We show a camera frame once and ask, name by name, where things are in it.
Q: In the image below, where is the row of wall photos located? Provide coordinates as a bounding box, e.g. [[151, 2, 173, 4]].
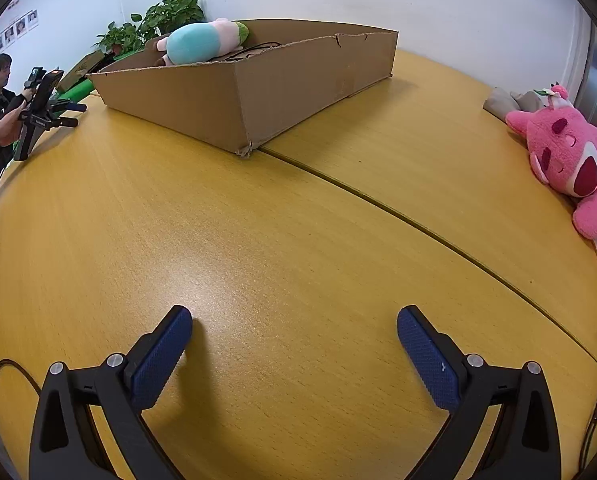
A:
[[0, 7, 42, 68]]

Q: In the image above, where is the small potted green plant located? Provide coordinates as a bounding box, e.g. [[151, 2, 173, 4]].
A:
[[96, 21, 146, 56]]

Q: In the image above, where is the grey cloth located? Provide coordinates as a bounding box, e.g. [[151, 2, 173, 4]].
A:
[[483, 86, 549, 122]]

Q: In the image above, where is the thin black cable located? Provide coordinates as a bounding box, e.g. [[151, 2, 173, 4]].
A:
[[0, 358, 42, 411]]

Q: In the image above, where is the pink bear plush toy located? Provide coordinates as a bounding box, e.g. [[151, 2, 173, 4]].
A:
[[505, 85, 597, 240]]

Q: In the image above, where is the large potted green plant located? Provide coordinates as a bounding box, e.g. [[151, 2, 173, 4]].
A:
[[131, 0, 206, 41]]

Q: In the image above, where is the small cardboard box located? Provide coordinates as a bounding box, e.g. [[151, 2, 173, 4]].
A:
[[58, 52, 104, 93]]

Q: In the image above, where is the brown cardboard box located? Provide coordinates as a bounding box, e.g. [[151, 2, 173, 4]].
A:
[[86, 19, 400, 160]]

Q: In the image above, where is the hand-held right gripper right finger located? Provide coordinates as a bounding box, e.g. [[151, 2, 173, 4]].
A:
[[396, 305, 563, 480]]

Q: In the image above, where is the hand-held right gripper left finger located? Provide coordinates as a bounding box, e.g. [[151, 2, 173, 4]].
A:
[[28, 305, 194, 480]]

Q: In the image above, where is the blue pink green plush toy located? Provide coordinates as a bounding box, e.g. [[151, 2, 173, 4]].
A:
[[146, 18, 252, 67]]

